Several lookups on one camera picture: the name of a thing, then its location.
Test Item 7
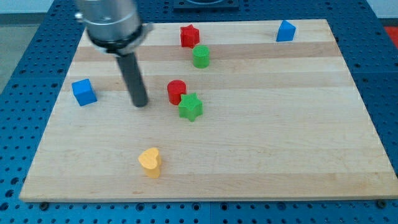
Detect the yellow heart block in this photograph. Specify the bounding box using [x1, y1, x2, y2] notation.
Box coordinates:
[138, 147, 162, 179]

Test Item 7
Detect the blue triangle block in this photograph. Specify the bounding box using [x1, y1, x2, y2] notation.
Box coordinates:
[276, 20, 296, 42]

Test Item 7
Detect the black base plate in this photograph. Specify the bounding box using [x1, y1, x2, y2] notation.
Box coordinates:
[173, 0, 240, 11]

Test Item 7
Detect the red star block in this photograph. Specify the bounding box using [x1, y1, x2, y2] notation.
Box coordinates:
[180, 24, 200, 49]

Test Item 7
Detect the wooden board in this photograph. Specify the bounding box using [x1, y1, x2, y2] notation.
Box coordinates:
[19, 19, 397, 202]

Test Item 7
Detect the green star block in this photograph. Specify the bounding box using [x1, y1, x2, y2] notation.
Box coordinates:
[178, 93, 203, 122]

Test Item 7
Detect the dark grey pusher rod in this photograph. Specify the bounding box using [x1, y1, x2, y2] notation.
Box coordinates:
[116, 53, 149, 108]

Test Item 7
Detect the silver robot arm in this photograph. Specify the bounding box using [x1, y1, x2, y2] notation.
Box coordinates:
[75, 0, 154, 108]

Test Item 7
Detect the red cylinder block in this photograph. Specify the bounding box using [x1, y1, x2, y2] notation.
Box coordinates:
[167, 80, 187, 105]

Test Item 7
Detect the blue cube block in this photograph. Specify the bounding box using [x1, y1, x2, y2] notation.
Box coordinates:
[72, 79, 97, 106]

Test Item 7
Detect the green cylinder block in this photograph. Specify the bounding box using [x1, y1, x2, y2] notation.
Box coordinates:
[192, 45, 210, 68]

